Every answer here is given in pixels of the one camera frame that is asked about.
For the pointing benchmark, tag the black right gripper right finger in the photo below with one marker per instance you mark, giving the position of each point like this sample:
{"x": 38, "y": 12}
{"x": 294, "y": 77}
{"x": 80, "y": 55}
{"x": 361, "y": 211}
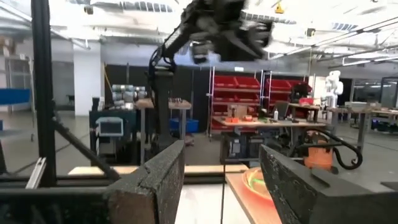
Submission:
{"x": 311, "y": 199}

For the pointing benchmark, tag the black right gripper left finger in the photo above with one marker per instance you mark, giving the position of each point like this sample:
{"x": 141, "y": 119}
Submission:
{"x": 149, "y": 193}

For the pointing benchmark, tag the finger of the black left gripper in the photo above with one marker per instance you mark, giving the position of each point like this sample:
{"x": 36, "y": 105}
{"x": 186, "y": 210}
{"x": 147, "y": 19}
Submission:
{"x": 261, "y": 32}
{"x": 239, "y": 48}

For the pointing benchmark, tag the green translucent plate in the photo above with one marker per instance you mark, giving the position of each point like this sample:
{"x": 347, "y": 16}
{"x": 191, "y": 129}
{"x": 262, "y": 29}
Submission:
{"x": 256, "y": 182}

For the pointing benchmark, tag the orange translucent plate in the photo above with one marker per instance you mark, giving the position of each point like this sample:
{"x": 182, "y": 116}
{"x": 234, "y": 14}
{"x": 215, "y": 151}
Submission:
{"x": 248, "y": 188}

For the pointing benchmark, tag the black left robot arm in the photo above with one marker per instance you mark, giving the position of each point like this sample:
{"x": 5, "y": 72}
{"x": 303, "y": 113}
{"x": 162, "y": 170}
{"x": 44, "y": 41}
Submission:
{"x": 163, "y": 102}

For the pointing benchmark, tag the yellow hanging tag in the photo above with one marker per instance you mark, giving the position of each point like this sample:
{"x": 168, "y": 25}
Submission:
{"x": 279, "y": 8}

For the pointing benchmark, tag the red bin storage rack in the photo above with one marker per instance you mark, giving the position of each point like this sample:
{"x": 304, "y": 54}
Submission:
{"x": 280, "y": 84}
{"x": 236, "y": 82}

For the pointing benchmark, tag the orange shop vacuum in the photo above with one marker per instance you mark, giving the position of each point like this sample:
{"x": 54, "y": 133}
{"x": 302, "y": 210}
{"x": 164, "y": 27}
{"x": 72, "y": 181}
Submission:
{"x": 318, "y": 157}

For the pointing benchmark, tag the cardboard box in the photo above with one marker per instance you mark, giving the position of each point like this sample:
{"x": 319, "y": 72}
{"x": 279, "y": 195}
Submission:
{"x": 237, "y": 111}

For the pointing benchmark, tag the white bottle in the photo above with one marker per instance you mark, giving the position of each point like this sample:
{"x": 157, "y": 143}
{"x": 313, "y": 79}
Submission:
{"x": 275, "y": 115}

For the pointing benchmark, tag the dark cart with monitor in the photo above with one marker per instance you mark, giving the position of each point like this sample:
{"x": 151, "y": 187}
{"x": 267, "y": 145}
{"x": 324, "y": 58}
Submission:
{"x": 109, "y": 127}

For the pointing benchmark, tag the blue storage bin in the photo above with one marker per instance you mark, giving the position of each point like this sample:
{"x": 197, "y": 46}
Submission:
{"x": 189, "y": 126}

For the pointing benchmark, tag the wooden workbench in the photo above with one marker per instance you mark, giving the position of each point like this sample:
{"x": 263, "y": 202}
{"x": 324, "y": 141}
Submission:
{"x": 267, "y": 124}

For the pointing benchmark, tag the wooden table on metal legs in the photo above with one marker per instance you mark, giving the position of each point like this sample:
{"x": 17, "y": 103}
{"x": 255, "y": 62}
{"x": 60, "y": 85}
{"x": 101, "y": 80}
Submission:
{"x": 180, "y": 104}

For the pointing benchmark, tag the black equipment case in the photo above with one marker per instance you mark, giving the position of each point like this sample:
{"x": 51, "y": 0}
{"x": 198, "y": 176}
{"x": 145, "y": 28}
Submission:
{"x": 239, "y": 147}

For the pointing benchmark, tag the white robot figure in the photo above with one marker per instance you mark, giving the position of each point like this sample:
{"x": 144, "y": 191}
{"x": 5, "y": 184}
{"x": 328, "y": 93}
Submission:
{"x": 333, "y": 87}

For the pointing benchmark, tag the grey cylindrical equipment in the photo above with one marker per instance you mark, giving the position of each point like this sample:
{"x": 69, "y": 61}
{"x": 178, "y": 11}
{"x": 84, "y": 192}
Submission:
{"x": 127, "y": 93}

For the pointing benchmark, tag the long wooden table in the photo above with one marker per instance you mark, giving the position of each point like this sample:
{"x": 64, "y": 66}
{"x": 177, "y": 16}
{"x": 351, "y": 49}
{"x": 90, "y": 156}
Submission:
{"x": 360, "y": 109}

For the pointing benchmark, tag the blue panel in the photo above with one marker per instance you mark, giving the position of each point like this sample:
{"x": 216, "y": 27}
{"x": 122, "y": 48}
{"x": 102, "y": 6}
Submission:
{"x": 14, "y": 96}

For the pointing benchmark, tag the silver metal bracket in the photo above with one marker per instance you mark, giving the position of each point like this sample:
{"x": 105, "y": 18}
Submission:
{"x": 35, "y": 174}

